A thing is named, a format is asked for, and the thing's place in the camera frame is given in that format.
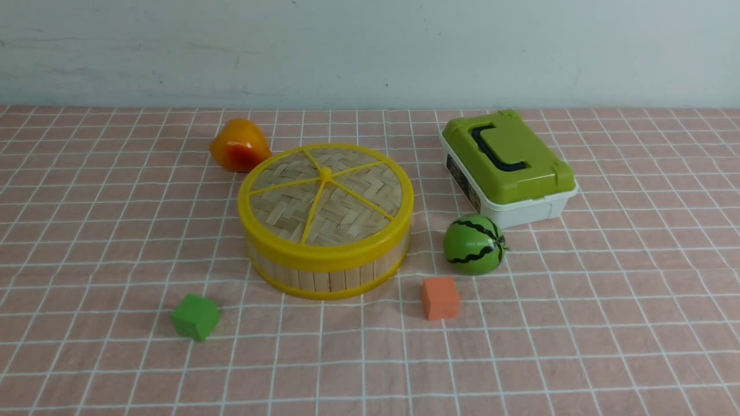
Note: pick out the yellow woven bamboo steamer lid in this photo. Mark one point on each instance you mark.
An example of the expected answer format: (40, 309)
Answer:
(326, 207)

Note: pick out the bamboo steamer basket yellow rim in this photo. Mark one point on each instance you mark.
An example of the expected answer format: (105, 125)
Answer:
(326, 281)

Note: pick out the green toy watermelon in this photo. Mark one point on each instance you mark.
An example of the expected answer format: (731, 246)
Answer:
(474, 245)

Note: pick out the orange foam cube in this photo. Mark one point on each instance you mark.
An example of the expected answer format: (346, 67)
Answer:
(440, 298)

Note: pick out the green lidded white storage box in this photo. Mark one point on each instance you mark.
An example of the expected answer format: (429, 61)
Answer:
(506, 172)

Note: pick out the orange yellow toy mango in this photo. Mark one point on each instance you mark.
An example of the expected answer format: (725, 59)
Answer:
(240, 146)

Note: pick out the green foam cube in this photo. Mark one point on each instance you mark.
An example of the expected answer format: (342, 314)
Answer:
(195, 317)

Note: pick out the pink checkered tablecloth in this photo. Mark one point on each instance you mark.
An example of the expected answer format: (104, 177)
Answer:
(625, 305)

